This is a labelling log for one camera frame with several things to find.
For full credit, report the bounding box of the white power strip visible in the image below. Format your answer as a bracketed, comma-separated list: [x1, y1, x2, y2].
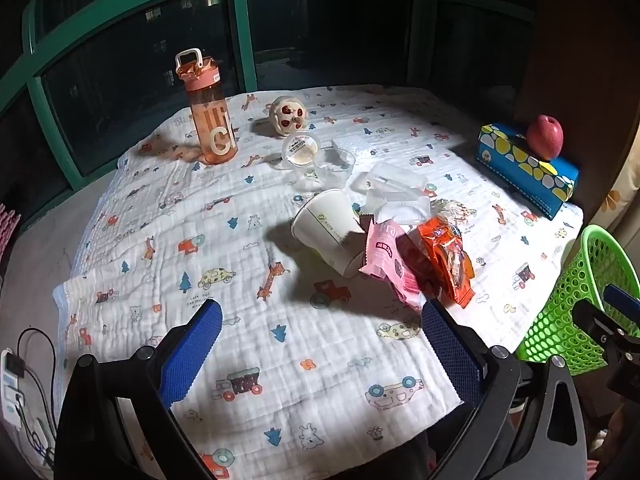
[0, 349, 31, 431]

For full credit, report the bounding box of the red apple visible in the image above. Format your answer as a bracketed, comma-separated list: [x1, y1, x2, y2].
[526, 114, 565, 162]

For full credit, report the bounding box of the flowered curtain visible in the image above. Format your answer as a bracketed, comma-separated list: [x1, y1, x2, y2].
[595, 125, 640, 241]

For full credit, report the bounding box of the green plastic basket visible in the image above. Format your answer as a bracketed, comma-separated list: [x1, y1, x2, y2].
[515, 225, 640, 377]

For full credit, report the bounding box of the cream plush toy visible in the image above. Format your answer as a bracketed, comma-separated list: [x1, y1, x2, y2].
[269, 95, 307, 137]

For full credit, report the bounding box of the orange water bottle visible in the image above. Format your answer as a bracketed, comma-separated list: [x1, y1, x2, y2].
[175, 48, 237, 165]

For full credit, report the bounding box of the orange snack wrapper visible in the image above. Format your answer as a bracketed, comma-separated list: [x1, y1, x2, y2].
[397, 214, 477, 307]

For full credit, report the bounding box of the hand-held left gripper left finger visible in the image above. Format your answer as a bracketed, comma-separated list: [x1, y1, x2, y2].
[59, 298, 223, 480]

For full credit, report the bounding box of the clear plastic tray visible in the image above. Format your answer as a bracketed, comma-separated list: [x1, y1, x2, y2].
[350, 161, 428, 201]

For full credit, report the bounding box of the round clear lid container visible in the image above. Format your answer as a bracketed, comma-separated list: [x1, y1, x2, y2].
[281, 131, 321, 170]

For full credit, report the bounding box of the white paper cup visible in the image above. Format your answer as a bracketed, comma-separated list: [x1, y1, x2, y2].
[291, 188, 367, 278]

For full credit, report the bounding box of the pink snack wrapper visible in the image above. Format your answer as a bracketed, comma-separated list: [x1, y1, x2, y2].
[359, 214, 426, 311]

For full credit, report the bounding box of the blue spotted tissue box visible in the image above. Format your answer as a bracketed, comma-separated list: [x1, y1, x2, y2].
[475, 122, 581, 221]

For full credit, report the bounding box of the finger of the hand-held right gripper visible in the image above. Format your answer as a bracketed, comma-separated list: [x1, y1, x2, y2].
[571, 302, 640, 357]
[602, 284, 640, 314]

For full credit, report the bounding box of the pink lattice object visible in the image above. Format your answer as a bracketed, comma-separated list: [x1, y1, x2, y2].
[0, 204, 22, 261]

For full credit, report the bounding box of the clear plastic cup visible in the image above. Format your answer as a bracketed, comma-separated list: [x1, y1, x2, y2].
[314, 149, 357, 192]

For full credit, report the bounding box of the black cable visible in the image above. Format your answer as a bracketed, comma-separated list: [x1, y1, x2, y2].
[17, 327, 58, 466]

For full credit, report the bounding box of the green window frame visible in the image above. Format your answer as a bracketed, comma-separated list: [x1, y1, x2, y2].
[0, 0, 536, 221]

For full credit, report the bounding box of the clear plastic packaging piece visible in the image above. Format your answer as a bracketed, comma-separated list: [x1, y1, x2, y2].
[362, 189, 432, 226]

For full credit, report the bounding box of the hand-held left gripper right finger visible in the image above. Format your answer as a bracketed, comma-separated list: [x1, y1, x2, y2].
[421, 299, 588, 480]

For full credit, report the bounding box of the printed blanket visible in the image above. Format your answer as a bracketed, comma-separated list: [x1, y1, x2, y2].
[52, 85, 585, 480]

